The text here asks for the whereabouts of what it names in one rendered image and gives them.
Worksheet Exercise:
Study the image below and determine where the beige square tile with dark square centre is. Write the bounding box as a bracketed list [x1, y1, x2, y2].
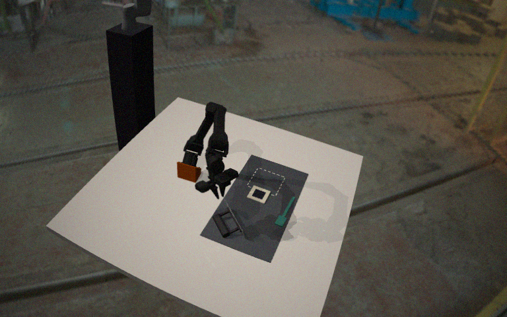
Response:
[247, 186, 271, 204]

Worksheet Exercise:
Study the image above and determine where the green small trowel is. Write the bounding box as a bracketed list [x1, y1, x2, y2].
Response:
[274, 197, 294, 227]

